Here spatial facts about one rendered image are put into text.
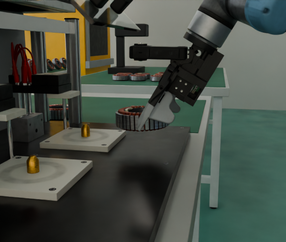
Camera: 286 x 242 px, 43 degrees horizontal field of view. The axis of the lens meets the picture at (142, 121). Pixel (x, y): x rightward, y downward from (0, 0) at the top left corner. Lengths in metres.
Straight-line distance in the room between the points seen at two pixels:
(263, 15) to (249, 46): 5.26
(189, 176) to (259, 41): 5.25
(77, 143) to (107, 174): 0.17
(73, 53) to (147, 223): 0.64
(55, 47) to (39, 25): 3.55
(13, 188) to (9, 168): 0.10
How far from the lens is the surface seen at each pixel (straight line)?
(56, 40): 4.39
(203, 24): 0.70
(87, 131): 0.83
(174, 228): 0.50
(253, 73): 5.88
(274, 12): 0.60
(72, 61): 1.01
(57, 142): 0.79
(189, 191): 0.62
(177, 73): 0.71
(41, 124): 0.90
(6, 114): 0.59
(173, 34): 5.89
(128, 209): 0.50
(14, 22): 0.76
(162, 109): 0.69
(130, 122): 0.71
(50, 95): 0.82
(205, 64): 0.71
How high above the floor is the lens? 0.98
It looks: 12 degrees down
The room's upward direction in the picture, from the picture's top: straight up
